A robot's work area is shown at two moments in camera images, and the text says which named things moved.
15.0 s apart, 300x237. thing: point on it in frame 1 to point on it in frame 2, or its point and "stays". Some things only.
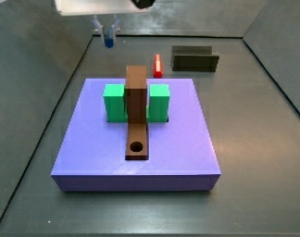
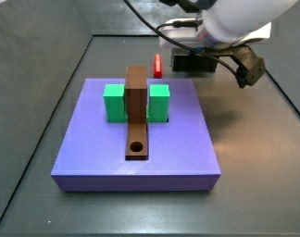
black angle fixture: (193, 58) stays
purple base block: (91, 161) stays
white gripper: (73, 7) to (189, 36)
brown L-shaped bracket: (137, 113) stays
